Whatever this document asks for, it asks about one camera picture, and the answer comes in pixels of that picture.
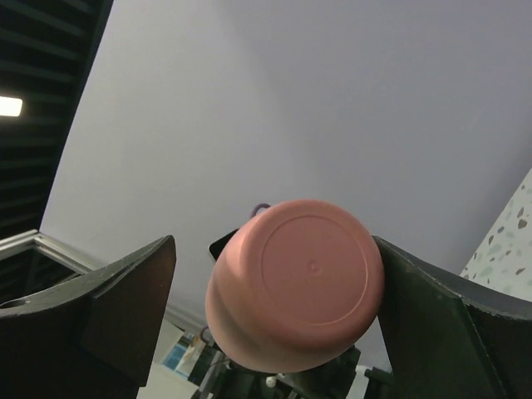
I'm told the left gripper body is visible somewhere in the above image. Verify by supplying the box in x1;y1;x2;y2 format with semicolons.
199;345;395;398

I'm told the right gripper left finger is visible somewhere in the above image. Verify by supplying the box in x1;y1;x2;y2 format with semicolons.
1;236;176;398

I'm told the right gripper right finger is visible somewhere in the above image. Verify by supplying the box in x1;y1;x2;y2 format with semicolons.
375;238;531;398

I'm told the red plastic cup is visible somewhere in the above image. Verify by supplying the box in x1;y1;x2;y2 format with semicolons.
205;199;384;373

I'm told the aluminium frame rail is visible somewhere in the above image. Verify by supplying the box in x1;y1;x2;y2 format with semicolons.
1;230;105;299

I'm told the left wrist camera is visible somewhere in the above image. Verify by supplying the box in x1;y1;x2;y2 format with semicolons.
208;229;239;263

